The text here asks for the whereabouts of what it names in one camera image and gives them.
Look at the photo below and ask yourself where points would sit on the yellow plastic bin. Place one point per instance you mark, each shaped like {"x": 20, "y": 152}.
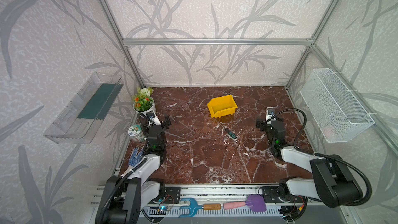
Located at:
{"x": 222, "y": 106}

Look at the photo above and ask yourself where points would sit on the white wire mesh basket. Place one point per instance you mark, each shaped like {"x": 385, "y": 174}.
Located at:
{"x": 338, "y": 113}

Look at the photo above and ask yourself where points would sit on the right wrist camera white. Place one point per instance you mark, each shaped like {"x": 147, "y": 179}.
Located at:
{"x": 270, "y": 112}

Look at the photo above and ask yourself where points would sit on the potted plant white pot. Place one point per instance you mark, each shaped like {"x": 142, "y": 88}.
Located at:
{"x": 143, "y": 102}

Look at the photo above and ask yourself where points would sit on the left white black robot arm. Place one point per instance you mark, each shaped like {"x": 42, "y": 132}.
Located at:
{"x": 125, "y": 196}

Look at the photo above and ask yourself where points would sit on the blue dotted work glove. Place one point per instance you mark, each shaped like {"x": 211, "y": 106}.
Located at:
{"x": 136, "y": 157}

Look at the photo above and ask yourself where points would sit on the small painted round jar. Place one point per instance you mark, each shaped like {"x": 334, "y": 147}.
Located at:
{"x": 135, "y": 132}

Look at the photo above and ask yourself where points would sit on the purple trowel pink handle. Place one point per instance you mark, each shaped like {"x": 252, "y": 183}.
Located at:
{"x": 254, "y": 202}

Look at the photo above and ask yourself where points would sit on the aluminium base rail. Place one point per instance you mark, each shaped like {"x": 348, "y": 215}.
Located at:
{"x": 211, "y": 199}

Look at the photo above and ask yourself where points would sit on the clear acrylic wall shelf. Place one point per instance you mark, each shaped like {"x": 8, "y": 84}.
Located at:
{"x": 81, "y": 119}

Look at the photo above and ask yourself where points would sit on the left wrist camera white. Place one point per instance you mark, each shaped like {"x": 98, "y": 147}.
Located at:
{"x": 153, "y": 119}

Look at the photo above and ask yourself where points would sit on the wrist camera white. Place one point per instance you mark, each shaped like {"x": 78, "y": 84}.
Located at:
{"x": 270, "y": 112}
{"x": 153, "y": 119}

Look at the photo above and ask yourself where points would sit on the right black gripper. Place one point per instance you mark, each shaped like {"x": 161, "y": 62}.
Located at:
{"x": 263, "y": 125}

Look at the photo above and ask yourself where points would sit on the blue garden fork wooden handle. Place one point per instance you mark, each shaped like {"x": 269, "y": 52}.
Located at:
{"x": 193, "y": 207}

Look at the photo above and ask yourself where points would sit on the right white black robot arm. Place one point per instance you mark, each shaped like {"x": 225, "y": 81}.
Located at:
{"x": 334, "y": 181}

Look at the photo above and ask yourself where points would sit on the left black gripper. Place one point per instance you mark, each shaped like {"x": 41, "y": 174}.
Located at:
{"x": 164, "y": 125}

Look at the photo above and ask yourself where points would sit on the green black screwdriver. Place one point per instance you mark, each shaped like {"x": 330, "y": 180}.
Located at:
{"x": 230, "y": 134}

